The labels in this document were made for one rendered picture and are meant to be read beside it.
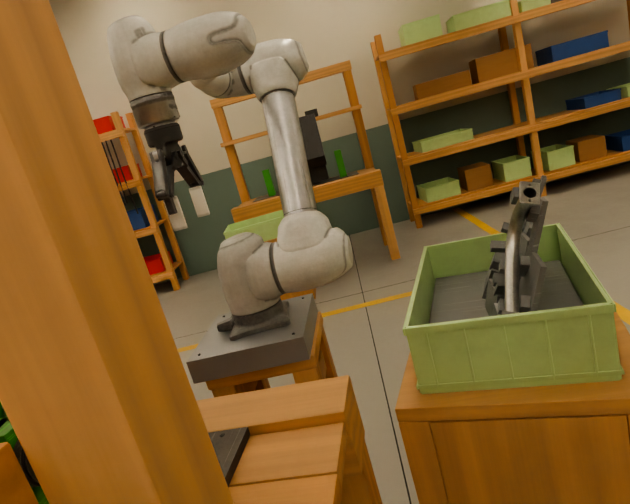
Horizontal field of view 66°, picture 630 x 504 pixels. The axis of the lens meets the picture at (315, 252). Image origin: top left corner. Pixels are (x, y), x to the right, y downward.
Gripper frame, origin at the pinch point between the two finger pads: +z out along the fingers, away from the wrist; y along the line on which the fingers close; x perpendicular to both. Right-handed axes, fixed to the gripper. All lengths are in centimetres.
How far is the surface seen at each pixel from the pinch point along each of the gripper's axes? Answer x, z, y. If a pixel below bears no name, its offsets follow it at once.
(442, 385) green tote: -45, 50, -1
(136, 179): 250, -10, 435
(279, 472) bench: -15, 43, -31
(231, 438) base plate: -3.4, 41.2, -22.4
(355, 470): -25, 55, -19
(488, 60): -166, -31, 496
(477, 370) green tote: -53, 47, -2
